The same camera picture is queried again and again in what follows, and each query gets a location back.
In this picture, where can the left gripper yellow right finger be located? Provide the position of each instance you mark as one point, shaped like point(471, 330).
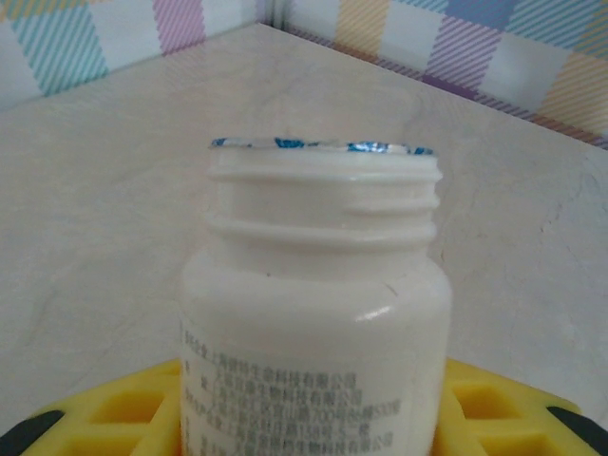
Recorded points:
point(499, 413)

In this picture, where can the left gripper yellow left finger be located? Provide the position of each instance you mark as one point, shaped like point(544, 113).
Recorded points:
point(119, 413)

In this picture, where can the white pill bottle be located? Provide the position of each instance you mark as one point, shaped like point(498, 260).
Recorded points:
point(313, 285)

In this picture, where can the aluminium corner post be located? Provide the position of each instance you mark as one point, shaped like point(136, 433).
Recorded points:
point(275, 12)

